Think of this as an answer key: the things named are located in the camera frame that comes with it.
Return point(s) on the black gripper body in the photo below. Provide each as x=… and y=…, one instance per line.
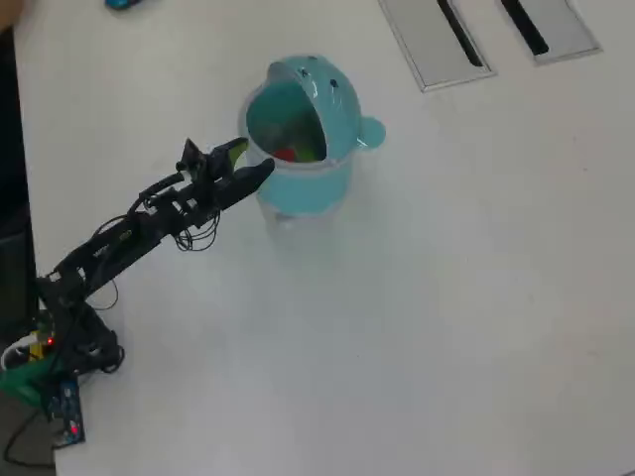
x=211, y=193

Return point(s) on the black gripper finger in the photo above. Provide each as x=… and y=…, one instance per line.
x=248, y=181
x=225, y=156

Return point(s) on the red cube block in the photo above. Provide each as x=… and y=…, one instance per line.
x=285, y=154

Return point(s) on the green cube block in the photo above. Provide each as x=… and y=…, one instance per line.
x=310, y=154

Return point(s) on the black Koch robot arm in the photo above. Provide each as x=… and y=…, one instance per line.
x=114, y=248

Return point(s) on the teal cartoon animal bin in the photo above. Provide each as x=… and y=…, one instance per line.
x=307, y=193

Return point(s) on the black and teal device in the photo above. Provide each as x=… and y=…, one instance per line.
x=119, y=3

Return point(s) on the blue controller circuit board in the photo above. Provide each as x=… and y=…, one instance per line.
x=67, y=416

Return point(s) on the green table clamp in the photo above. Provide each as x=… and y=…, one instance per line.
x=22, y=382

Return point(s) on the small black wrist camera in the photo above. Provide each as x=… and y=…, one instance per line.
x=191, y=159

